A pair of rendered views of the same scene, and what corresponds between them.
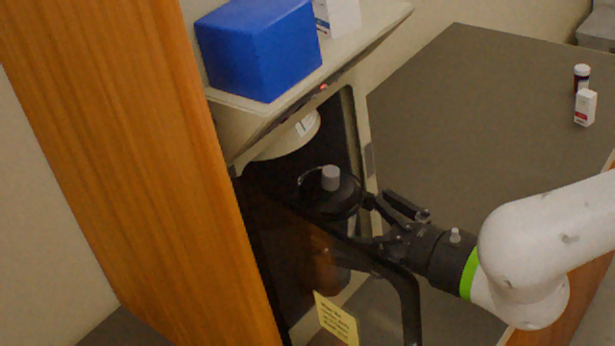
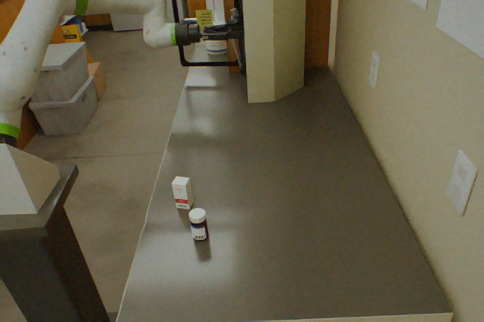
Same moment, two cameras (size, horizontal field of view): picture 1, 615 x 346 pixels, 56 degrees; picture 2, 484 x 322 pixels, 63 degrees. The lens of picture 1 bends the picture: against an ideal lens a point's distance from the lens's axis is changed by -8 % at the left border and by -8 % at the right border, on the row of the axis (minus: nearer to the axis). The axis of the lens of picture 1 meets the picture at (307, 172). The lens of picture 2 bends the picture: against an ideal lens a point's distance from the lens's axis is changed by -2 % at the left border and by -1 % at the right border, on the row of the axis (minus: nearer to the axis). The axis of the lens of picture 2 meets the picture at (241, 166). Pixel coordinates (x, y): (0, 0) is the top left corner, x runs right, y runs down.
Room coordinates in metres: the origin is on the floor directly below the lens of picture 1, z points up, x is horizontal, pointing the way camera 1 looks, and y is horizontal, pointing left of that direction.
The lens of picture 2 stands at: (1.96, -1.23, 1.67)
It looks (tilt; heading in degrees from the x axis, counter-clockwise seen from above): 34 degrees down; 136
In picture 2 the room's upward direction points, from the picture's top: 4 degrees counter-clockwise
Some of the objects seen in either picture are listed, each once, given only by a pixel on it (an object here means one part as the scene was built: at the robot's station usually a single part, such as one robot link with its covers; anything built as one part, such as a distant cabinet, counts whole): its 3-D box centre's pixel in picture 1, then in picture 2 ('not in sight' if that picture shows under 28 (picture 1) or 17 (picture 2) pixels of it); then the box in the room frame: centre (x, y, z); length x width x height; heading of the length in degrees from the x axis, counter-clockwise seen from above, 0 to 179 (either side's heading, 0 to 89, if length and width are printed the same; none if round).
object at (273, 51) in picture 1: (258, 43); not in sight; (0.67, 0.02, 1.56); 0.10 x 0.10 x 0.09; 44
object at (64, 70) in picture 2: not in sight; (57, 71); (-1.58, 0.05, 0.49); 0.60 x 0.42 x 0.33; 134
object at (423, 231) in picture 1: (413, 245); (201, 33); (0.65, -0.13, 1.20); 0.09 x 0.08 x 0.07; 44
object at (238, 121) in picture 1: (321, 76); not in sight; (0.74, -0.04, 1.46); 0.32 x 0.12 x 0.10; 134
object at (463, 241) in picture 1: (456, 259); (183, 33); (0.60, -0.18, 1.21); 0.09 x 0.06 x 0.12; 134
